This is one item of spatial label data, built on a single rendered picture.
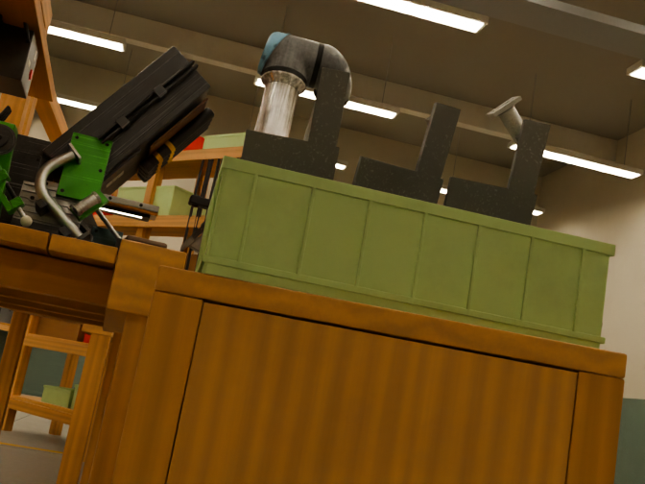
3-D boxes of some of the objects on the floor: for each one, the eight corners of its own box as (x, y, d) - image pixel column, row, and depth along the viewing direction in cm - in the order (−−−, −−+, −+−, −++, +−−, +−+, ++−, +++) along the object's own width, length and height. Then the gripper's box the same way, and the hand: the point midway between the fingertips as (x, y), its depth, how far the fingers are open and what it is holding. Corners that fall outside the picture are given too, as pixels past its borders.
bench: (93, 537, 295) (145, 304, 312) (88, 705, 153) (184, 261, 170) (-108, 511, 279) (-42, 267, 295) (-323, 672, 137) (-173, 184, 153)
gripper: (250, 215, 233) (198, 265, 227) (244, 220, 241) (194, 269, 235) (229, 194, 232) (177, 244, 226) (224, 200, 240) (173, 248, 234)
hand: (181, 246), depth 231 cm, fingers closed
